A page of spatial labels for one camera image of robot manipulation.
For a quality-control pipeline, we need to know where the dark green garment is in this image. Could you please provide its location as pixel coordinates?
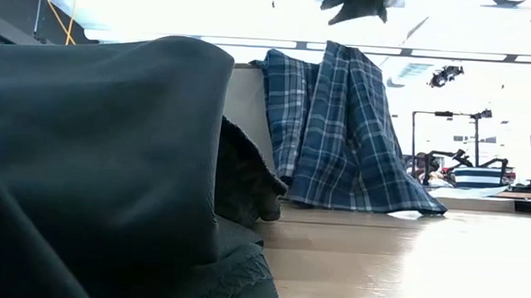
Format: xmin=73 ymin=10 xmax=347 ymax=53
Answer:
xmin=318 ymin=0 xmax=392 ymax=29

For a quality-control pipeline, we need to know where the background camera stand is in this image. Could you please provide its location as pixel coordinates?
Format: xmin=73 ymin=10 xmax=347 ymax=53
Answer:
xmin=409 ymin=105 xmax=493 ymax=178

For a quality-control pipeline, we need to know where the yellow cable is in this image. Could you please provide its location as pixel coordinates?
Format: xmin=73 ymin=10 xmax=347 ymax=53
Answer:
xmin=32 ymin=0 xmax=79 ymax=47

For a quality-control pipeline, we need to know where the white fabric storage bin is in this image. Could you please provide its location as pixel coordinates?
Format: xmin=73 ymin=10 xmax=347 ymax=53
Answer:
xmin=221 ymin=61 xmax=282 ymax=173

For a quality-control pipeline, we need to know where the navy white striped cloth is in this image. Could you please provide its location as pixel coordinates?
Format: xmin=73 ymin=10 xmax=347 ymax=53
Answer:
xmin=451 ymin=164 xmax=504 ymax=191

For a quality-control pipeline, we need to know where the black ceiling fixture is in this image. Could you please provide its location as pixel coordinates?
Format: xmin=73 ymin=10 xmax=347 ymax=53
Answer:
xmin=428 ymin=64 xmax=466 ymax=91

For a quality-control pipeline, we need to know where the blue plaid shirt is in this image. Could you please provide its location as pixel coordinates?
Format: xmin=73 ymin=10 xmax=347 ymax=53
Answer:
xmin=243 ymin=36 xmax=456 ymax=217

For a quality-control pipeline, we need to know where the teal grey garment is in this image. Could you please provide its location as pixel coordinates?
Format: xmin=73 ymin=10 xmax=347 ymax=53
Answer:
xmin=0 ymin=28 xmax=296 ymax=298

